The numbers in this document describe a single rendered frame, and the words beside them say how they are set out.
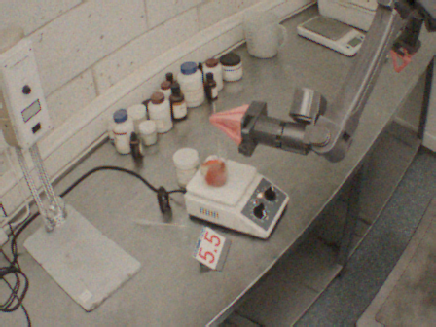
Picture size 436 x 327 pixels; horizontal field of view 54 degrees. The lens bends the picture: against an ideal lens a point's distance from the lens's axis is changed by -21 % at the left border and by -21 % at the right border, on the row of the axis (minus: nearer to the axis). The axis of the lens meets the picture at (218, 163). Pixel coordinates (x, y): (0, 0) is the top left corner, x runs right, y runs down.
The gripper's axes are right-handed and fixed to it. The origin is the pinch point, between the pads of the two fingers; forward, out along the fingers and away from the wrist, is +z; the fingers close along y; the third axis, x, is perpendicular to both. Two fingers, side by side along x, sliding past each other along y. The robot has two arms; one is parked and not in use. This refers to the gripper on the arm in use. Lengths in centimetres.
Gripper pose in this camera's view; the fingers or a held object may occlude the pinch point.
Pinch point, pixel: (214, 119)
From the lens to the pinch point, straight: 105.8
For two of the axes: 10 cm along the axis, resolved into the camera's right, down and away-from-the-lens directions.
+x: 0.8, 7.3, 6.8
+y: -4.0, 6.5, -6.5
